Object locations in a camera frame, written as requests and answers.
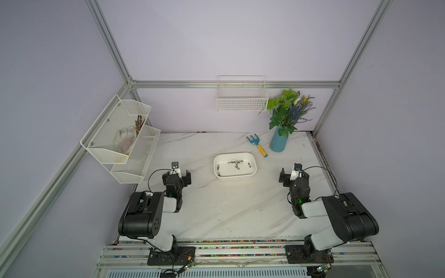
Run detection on white rectangular storage box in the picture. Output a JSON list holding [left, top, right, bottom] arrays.
[[213, 152, 257, 181]]

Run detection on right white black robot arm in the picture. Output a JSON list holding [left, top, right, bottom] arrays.
[[279, 163, 380, 261]]

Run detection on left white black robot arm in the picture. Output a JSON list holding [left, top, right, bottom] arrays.
[[118, 169, 192, 253]]

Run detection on teal vase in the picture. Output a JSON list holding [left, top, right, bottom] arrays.
[[270, 126, 288, 152]]

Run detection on lower white mesh shelf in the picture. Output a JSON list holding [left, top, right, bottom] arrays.
[[110, 125, 161, 184]]

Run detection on white mesh shelf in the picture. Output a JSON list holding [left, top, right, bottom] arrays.
[[110, 125, 161, 184], [80, 95, 151, 164]]

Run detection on blue yellow garden fork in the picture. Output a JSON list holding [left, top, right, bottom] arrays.
[[246, 134, 268, 158]]

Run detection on clear plastic bag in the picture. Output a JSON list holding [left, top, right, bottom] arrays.
[[113, 126, 137, 155]]

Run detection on artificial green plant bouquet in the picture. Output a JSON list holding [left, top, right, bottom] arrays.
[[267, 89, 315, 139]]

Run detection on brown dried twigs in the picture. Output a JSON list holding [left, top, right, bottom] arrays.
[[135, 115, 144, 135]]

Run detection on upper white mesh shelf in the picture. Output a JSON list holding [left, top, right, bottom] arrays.
[[80, 95, 151, 164]]

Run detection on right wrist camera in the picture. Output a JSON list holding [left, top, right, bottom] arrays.
[[290, 163, 304, 181]]

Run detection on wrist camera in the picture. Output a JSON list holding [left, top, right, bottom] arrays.
[[170, 162, 181, 177], [290, 163, 304, 181]]

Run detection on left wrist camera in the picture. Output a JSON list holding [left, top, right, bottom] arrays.
[[170, 162, 181, 177]]

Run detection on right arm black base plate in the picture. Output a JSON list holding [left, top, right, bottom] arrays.
[[285, 245, 334, 264]]

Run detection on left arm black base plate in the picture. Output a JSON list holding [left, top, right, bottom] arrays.
[[147, 246, 196, 266]]

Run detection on aluminium frame rail base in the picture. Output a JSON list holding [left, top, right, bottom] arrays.
[[93, 239, 389, 278]]

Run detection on white wire wall basket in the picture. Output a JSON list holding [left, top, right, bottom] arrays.
[[217, 75, 269, 112]]

